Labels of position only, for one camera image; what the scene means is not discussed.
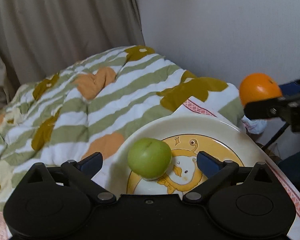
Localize large orange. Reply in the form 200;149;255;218
239;73;283;107

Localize small green apple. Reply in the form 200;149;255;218
127;138;172;180

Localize striped floral quilt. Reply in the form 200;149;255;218
0;46;244;211

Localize pink floral tablecloth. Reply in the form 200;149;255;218
0;95;300;239

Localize beige curtain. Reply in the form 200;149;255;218
0;0;144;109

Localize black chair frame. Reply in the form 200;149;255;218
261;122;290;151

